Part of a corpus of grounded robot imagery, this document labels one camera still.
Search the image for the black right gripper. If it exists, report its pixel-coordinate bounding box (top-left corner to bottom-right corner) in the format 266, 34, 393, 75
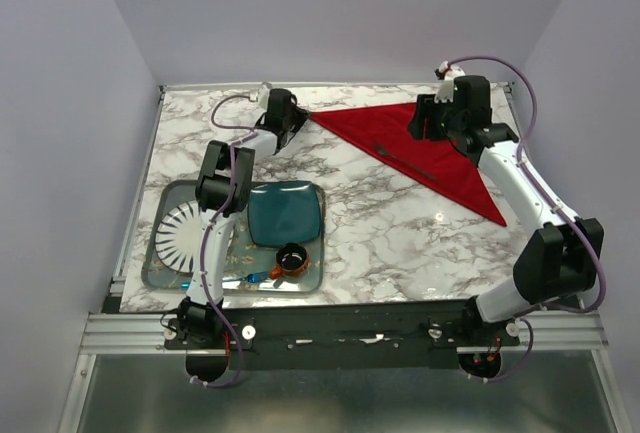
405, 93, 465, 142

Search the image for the red cloth napkin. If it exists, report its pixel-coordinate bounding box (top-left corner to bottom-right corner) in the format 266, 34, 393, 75
311, 103, 507, 227

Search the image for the dark metal fork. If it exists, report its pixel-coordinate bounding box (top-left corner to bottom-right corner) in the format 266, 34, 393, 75
372, 142, 437, 180

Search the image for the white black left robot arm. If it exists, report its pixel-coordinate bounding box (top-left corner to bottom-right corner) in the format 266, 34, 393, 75
177, 84, 309, 348

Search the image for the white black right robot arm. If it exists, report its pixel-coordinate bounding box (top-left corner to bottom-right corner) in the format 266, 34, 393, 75
408, 66, 604, 345

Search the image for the teal square plate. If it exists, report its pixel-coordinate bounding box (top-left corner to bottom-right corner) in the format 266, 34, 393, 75
247, 180, 321, 248

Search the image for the brown ceramic cup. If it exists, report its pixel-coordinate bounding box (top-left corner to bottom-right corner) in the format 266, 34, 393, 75
269, 243, 310, 280

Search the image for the glass rectangular tray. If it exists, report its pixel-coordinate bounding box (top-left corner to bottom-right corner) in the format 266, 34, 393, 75
141, 180, 325, 296

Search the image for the white blue striped plate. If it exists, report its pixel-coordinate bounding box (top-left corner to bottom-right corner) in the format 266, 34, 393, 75
154, 200, 201, 275

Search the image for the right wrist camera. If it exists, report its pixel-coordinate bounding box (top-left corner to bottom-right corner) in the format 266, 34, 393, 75
434, 62, 466, 103

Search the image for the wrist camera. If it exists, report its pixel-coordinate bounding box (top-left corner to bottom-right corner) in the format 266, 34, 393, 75
434, 62, 466, 103
256, 82, 273, 106

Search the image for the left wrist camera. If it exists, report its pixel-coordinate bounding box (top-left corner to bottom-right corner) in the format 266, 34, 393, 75
256, 82, 273, 106

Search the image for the blue handled utensil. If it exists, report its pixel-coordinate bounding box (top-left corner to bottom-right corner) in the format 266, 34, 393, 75
179, 271, 271, 292

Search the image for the black mounting base plate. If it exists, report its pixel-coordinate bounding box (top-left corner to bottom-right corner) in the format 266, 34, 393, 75
164, 300, 519, 370

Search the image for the aluminium frame rail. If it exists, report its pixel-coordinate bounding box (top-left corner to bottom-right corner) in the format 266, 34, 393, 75
80, 311, 609, 355

